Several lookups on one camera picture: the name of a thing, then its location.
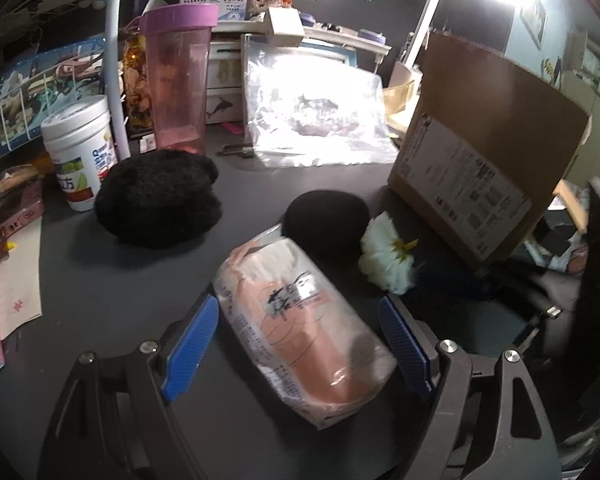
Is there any clear gift bag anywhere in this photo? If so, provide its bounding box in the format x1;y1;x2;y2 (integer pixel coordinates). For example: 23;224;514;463
244;63;398;168

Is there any white plastic tub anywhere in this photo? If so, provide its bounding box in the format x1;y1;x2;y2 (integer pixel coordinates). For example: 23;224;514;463
41;96;118;212

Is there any pink tissue pack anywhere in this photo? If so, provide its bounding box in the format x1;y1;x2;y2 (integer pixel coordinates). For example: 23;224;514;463
213;226;396;429

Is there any white daisy flower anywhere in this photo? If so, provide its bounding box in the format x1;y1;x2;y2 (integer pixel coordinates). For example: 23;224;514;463
358;211;418;296

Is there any white small desk shelf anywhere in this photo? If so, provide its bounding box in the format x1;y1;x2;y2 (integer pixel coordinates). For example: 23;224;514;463
206;18;391;125

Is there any cardboard box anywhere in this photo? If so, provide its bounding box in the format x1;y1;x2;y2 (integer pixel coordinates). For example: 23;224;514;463
388;32;588;266

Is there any pink water bottle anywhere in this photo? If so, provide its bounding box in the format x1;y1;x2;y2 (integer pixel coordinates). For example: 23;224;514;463
140;3;219;155

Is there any black fluffy pouch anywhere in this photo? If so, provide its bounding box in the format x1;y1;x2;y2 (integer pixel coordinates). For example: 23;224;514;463
94;148;222;249

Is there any white wire rack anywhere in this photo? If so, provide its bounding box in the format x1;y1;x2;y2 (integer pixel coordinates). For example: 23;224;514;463
0;0;109;159

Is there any black round sponge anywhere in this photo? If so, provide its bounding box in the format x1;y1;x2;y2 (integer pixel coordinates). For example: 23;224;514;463
282;190;370;260

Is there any white power adapter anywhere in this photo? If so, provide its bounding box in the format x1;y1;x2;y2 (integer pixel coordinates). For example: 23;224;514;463
264;6;306;48

